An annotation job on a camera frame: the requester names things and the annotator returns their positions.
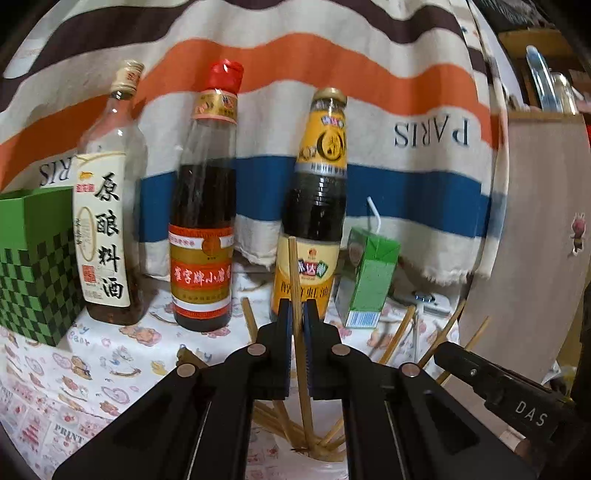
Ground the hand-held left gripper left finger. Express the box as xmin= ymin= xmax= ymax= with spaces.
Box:
xmin=52 ymin=300 xmax=294 ymax=480

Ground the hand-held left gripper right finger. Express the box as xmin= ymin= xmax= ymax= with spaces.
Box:
xmin=302 ymin=300 xmax=539 ymax=480

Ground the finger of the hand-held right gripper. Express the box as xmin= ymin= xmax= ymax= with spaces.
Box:
xmin=434 ymin=340 xmax=573 ymax=446

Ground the wooden chopstick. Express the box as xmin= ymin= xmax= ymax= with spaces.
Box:
xmin=287 ymin=237 xmax=315 ymax=457

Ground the bunch of wooden chopsticks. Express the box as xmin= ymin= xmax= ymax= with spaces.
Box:
xmin=241 ymin=298 xmax=490 ymax=462

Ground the translucent plastic cup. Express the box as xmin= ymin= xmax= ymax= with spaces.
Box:
xmin=247 ymin=399 xmax=352 ymax=480

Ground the green drink carton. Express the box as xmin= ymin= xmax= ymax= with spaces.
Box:
xmin=333 ymin=226 xmax=402 ymax=329

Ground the red cap sesame oil bottle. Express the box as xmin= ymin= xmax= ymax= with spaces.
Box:
xmin=167 ymin=59 xmax=245 ymax=332

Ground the white power strip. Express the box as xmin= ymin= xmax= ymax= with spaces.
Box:
xmin=406 ymin=290 xmax=451 ymax=317

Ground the yellow label oyster sauce bottle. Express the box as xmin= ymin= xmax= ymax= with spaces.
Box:
xmin=270 ymin=88 xmax=348 ymax=324

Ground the white drinking straw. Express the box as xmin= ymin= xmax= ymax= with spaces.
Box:
xmin=367 ymin=197 xmax=383 ymax=236

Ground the bear print cloth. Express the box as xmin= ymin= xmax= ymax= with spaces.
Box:
xmin=0 ymin=265 xmax=462 ymax=407

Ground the cartoon sticker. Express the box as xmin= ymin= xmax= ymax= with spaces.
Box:
xmin=570 ymin=212 xmax=588 ymax=254

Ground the clear cooking wine bottle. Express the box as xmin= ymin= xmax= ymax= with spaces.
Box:
xmin=72 ymin=60 xmax=148 ymax=326

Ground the pink stamp print cloth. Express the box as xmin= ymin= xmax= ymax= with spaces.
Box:
xmin=0 ymin=378 xmax=287 ymax=480

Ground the green checkered box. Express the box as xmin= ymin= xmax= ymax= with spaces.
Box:
xmin=0 ymin=187 xmax=86 ymax=348

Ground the striped cloth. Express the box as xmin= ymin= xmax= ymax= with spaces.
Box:
xmin=0 ymin=0 xmax=509 ymax=284

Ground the shiny metal object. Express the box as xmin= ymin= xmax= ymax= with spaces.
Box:
xmin=525 ymin=45 xmax=580 ymax=116

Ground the white cable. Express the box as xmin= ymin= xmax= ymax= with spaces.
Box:
xmin=412 ymin=302 xmax=422 ymax=367

